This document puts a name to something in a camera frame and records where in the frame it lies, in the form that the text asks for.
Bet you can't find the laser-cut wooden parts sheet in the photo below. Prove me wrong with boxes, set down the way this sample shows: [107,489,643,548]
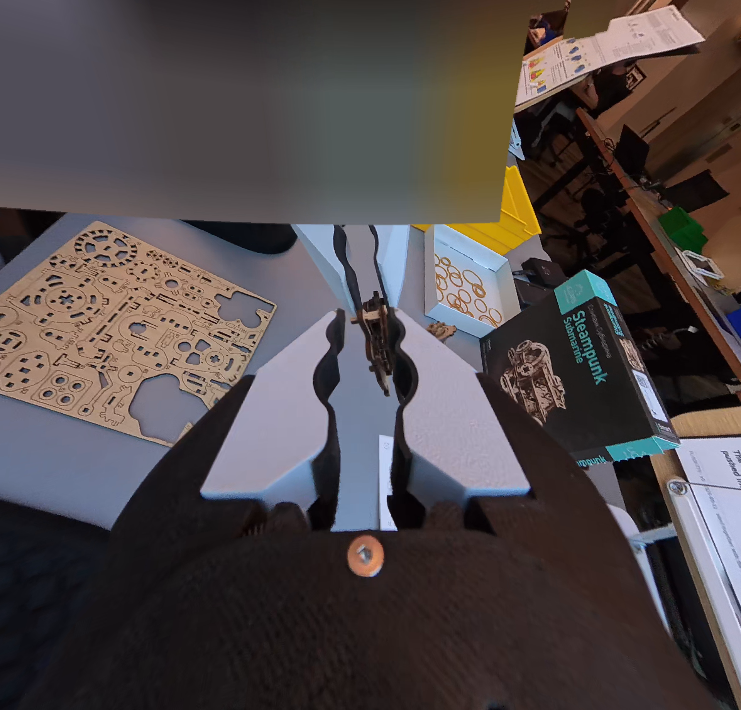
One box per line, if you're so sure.
[0,221,277,447]

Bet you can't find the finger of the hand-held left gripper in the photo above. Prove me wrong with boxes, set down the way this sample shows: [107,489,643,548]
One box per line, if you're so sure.
[369,224,411,311]
[292,224,362,313]

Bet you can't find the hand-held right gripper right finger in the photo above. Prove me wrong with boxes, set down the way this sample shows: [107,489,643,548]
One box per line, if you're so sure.
[379,305,533,530]

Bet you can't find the white frame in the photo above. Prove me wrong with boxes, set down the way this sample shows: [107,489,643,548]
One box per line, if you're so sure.
[677,250,724,285]

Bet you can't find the task instruction sheet on stand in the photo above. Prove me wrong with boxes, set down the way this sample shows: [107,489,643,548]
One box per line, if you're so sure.
[651,412,741,710]

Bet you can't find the wooden gear assembly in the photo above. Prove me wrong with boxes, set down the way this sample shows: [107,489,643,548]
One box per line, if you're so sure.
[350,292,397,397]

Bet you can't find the black cushioned pad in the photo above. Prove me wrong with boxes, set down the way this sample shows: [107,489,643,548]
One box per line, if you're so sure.
[179,221,297,255]
[0,499,117,710]

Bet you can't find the green plastic bin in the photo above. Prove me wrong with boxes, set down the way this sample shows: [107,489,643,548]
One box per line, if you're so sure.
[659,205,708,254]

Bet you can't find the white cardboard box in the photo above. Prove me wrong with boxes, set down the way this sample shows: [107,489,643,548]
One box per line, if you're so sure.
[424,224,513,338]

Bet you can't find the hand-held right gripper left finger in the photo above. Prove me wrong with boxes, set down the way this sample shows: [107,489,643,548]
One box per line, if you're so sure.
[200,309,348,530]

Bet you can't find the stack of yellow plastic bins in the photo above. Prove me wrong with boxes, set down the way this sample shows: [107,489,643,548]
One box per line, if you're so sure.
[414,166,542,255]

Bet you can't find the long wooden table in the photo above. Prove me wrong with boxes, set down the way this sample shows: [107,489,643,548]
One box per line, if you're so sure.
[576,108,741,381]

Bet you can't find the printed instruction sheet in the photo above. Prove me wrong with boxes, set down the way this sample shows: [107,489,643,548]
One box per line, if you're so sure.
[674,435,741,586]

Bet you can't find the white instruction booklet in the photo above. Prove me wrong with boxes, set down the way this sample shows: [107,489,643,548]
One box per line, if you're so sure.
[379,434,400,531]

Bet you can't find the black puzzle kit box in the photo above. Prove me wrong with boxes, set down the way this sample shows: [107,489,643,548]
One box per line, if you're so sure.
[479,269,681,469]

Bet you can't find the small black box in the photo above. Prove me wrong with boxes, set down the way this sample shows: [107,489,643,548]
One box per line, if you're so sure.
[512,257,559,308]

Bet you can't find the grey desk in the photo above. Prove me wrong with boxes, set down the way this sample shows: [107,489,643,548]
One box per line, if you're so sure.
[0,212,626,531]

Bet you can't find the pile of tan rubber bands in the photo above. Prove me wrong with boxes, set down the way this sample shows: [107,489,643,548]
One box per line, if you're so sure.
[434,254,503,328]

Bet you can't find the white printed paper sheet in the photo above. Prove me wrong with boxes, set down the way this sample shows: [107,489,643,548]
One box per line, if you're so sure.
[514,7,706,112]

